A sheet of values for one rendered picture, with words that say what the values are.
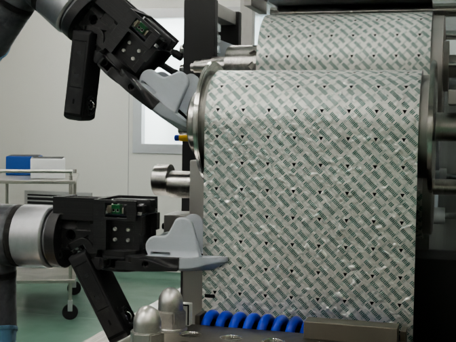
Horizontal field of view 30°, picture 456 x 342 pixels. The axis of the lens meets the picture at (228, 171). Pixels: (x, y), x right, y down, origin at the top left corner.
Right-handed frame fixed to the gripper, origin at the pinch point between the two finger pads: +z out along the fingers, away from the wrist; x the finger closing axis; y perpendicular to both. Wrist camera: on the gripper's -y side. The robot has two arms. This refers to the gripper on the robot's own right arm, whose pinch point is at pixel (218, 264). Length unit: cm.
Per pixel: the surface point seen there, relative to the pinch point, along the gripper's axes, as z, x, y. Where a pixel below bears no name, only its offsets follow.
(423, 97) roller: 22.2, 1.2, 19.0
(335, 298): 13.4, -0.3, -2.9
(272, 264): 6.4, -0.2, 0.4
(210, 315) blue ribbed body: 0.2, -3.2, -5.1
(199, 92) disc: -2.3, -0.4, 19.4
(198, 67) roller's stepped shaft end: -12.2, 30.1, 24.4
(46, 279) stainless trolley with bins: -226, 391, -83
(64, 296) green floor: -250, 465, -109
